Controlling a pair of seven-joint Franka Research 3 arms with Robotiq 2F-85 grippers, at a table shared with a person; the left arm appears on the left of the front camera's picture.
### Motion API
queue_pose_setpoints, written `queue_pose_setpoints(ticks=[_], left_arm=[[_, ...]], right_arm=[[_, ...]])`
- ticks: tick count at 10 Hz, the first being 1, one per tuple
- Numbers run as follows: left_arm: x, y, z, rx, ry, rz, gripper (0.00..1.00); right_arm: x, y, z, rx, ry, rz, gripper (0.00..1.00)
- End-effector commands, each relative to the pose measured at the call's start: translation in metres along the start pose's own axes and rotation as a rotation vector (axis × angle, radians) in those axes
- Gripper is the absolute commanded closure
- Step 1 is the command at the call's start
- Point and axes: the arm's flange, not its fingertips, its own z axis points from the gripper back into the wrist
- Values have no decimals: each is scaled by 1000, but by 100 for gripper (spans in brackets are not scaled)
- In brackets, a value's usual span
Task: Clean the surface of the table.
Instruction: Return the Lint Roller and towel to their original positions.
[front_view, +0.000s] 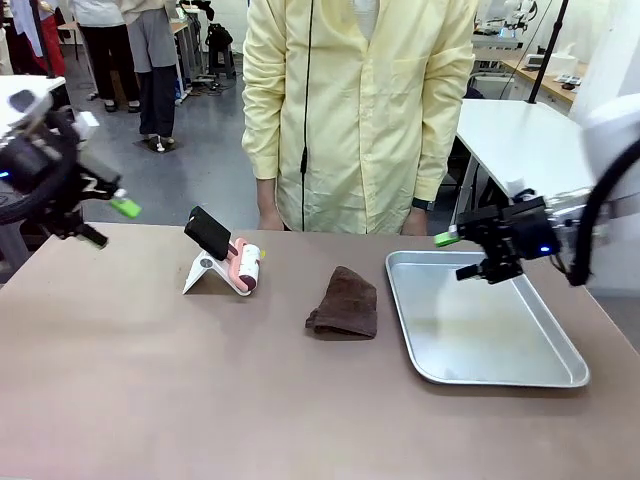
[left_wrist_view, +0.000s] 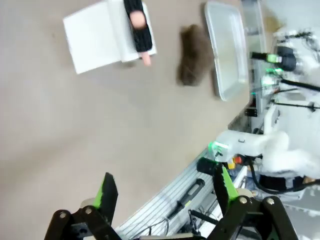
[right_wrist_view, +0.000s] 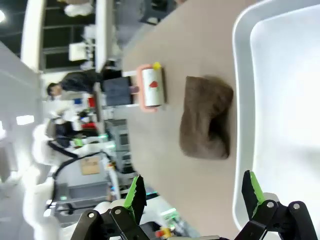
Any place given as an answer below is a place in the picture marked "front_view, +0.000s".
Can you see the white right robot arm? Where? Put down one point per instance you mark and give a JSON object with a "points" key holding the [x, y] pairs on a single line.
{"points": [[615, 130]]}

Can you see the white tissue box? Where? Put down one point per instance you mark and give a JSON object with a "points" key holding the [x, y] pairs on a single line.
{"points": [[567, 62]]}

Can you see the person's right forearm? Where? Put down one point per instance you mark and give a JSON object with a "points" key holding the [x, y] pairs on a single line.
{"points": [[266, 195]]}

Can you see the person's right hand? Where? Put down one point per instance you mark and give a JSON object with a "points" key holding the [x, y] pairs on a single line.
{"points": [[271, 220]]}

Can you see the grey standing desk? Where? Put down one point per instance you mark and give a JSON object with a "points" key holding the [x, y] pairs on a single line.
{"points": [[187, 55]]}

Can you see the person in yellow shirt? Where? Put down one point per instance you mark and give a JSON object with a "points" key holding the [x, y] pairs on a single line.
{"points": [[360, 100]]}

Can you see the white table behind robot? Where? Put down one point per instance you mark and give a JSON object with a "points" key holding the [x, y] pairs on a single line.
{"points": [[30, 82]]}

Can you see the bystander in red trousers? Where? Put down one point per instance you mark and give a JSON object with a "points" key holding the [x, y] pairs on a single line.
{"points": [[50, 42]]}

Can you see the silver metal tray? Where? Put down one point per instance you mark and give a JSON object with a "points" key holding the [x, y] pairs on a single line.
{"points": [[480, 330]]}

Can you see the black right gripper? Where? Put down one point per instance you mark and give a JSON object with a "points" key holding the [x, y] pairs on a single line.
{"points": [[530, 227]]}

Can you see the black tripod pole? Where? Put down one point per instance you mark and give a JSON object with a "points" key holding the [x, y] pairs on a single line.
{"points": [[547, 50]]}

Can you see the wooden lab desk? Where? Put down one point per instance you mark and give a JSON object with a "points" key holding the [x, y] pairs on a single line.
{"points": [[545, 80]]}

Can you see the bystander in black trousers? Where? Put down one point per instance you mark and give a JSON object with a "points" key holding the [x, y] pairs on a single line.
{"points": [[107, 55]]}

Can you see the dark wrist watch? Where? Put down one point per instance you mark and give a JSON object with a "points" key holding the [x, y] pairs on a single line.
{"points": [[422, 204]]}

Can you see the lab bench with equipment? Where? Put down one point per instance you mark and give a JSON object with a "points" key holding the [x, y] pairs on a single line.
{"points": [[495, 37]]}

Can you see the person's left hand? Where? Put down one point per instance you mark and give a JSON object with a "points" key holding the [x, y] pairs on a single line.
{"points": [[415, 222]]}

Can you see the brown cloth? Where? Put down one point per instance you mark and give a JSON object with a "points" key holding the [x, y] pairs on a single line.
{"points": [[347, 307]]}

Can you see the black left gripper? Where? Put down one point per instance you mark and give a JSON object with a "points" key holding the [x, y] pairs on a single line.
{"points": [[35, 160]]}

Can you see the small grey desk device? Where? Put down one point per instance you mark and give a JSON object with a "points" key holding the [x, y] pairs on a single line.
{"points": [[534, 61]]}

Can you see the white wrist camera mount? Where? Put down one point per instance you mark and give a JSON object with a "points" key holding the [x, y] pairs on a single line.
{"points": [[30, 107]]}

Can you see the black stool with bag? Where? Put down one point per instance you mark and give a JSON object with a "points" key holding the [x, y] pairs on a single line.
{"points": [[220, 47]]}

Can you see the white side table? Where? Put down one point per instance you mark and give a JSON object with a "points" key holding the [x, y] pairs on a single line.
{"points": [[515, 135]]}

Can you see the pink lint roller black grip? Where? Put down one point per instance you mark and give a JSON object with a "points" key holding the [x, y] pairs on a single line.
{"points": [[247, 260]]}

